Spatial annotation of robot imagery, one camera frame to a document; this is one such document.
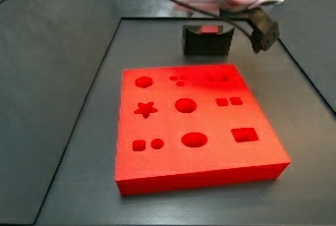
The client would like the red double-square peg object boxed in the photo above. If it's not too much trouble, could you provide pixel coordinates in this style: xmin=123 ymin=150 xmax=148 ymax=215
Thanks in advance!
xmin=200 ymin=26 xmax=219 ymax=34

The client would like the black cable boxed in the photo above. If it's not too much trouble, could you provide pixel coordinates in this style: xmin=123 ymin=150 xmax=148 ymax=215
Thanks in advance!
xmin=127 ymin=0 xmax=258 ymax=39

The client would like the black curved holder stand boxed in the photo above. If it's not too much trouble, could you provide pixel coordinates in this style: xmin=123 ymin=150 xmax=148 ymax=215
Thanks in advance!
xmin=183 ymin=25 xmax=235 ymax=56

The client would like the red shape-sorting board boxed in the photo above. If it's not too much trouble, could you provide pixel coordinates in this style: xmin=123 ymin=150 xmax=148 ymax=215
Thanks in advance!
xmin=115 ymin=65 xmax=291 ymax=196

